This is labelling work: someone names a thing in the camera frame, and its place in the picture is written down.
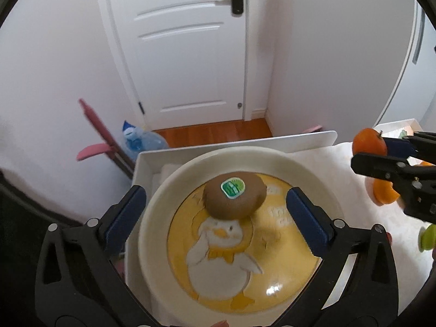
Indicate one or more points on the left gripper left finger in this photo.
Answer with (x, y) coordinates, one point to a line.
(76, 283)

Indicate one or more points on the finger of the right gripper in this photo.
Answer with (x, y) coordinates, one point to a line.
(389, 168)
(421, 145)

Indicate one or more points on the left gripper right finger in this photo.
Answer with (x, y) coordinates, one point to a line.
(356, 282)

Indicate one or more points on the orange mandarin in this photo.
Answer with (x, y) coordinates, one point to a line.
(369, 141)

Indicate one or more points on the brown kiwi with sticker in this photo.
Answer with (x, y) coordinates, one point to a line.
(234, 196)

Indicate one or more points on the person's left hand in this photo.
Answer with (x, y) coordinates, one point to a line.
(223, 323)

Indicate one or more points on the orange behind apple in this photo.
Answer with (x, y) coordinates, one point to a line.
(383, 192)

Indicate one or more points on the white wardrobe door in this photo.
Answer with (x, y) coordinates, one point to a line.
(414, 89)

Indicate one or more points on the smaller green apple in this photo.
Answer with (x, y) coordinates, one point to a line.
(427, 238)

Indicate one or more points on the cream plate with duck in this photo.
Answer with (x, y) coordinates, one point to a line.
(201, 270)

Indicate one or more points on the white table tray rim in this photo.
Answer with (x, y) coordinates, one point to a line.
(148, 170)

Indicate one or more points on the blue water bottle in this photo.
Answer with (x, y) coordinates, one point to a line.
(137, 140)

